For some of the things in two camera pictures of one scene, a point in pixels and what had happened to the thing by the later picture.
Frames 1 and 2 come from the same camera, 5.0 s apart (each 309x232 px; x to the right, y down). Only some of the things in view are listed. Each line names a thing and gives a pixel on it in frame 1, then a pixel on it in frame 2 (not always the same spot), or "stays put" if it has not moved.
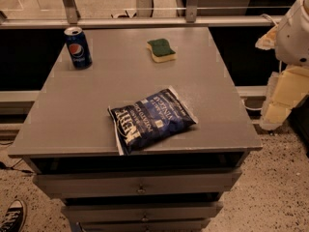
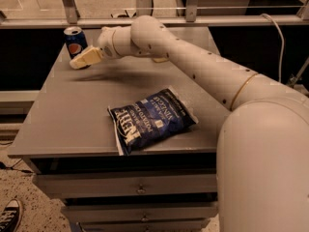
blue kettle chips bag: [149, 120] stays put
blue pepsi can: [77, 47] stays put
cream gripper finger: [268, 41] to [93, 54]
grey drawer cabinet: [176, 184] stays put
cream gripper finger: [286, 90] to [89, 56]
